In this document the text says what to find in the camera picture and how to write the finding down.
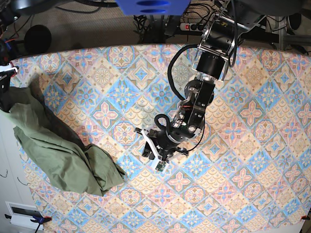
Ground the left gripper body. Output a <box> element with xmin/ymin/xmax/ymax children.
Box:
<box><xmin>135</xmin><ymin>128</ymin><xmax>189</xmax><ymax>165</ymax></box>

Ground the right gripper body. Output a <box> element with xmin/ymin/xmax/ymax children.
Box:
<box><xmin>0</xmin><ymin>65</ymin><xmax>19</xmax><ymax>96</ymax></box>

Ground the green t-shirt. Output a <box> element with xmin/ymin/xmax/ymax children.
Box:
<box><xmin>0</xmin><ymin>87</ymin><xmax>125</xmax><ymax>196</ymax></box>

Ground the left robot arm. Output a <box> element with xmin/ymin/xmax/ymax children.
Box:
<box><xmin>135</xmin><ymin>0</ymin><xmax>264</xmax><ymax>171</ymax></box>

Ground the black round stool base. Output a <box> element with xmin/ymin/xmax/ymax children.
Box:
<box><xmin>24</xmin><ymin>25</ymin><xmax>52</xmax><ymax>55</ymax></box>

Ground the patterned tablecloth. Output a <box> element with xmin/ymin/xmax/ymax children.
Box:
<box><xmin>11</xmin><ymin>45</ymin><xmax>311</xmax><ymax>233</ymax></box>

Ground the blue orange clamp bottom left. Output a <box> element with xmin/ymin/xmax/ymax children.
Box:
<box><xmin>4</xmin><ymin>214</ymin><xmax>52</xmax><ymax>225</ymax></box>

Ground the white power strip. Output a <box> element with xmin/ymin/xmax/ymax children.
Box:
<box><xmin>179</xmin><ymin>23</ymin><xmax>205</xmax><ymax>32</ymax></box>

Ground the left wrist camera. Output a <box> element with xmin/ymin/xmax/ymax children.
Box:
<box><xmin>155</xmin><ymin>160</ymin><xmax>169</xmax><ymax>172</ymax></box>

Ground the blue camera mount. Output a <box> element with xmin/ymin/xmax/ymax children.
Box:
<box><xmin>116</xmin><ymin>0</ymin><xmax>190</xmax><ymax>16</ymax></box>

